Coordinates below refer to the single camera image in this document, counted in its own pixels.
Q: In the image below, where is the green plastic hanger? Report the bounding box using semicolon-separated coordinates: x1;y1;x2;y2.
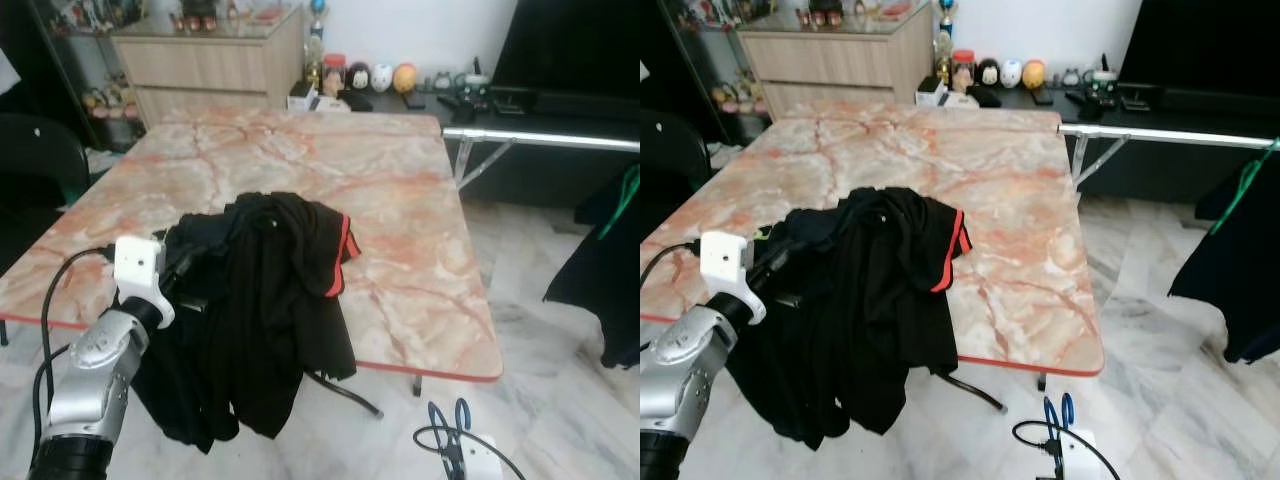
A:
1208;140;1280;238
598;163;641;241

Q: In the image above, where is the blue plastic hanger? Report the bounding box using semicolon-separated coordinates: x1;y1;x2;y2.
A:
428;398;473;446
1042;392;1076;433

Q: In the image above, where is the black shirt red trim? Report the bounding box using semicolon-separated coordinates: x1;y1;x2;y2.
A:
215;190;363;441
825;186;973;436

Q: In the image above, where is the black chair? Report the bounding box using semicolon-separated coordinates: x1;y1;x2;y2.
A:
0;112;93;271
640;108;713;251

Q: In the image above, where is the navy shirt orange collar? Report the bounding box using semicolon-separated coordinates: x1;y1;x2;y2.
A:
1168;145;1280;365
545;160;641;369

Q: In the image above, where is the light wooden cabinet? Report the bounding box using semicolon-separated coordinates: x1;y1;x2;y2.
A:
738;5;936;121
110;8;306;126

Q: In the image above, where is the glass display cabinet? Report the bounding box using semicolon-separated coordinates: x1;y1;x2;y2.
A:
655;0;766;146
28;0;136;151

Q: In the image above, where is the orange marble folding table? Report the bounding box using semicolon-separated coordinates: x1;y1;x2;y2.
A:
0;105;504;421
640;98;1106;415

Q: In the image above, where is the silver metal clothes rack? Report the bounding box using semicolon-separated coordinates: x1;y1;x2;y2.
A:
442;126;641;193
1058;122;1280;186

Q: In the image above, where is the black TV console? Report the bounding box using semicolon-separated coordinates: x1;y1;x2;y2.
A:
290;88;641;211
915;85;1280;206

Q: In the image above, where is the black soundbar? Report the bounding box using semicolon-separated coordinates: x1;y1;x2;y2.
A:
515;86;641;114
1145;84;1280;111

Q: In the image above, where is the blue trophy ornament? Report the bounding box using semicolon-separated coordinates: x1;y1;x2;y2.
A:
937;0;958;66
308;0;329;71

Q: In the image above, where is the black flat television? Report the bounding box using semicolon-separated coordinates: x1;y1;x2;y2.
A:
492;0;641;91
1118;0;1280;89

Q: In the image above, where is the black remote control holder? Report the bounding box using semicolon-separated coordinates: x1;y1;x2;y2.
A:
1066;88;1121;119
438;92;491;123

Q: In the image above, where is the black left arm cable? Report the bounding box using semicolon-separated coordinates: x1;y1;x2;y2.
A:
640;240;706;296
30;244;123;471

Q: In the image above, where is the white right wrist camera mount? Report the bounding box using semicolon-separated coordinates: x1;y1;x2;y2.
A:
1055;428;1099;480
458;433;506;480

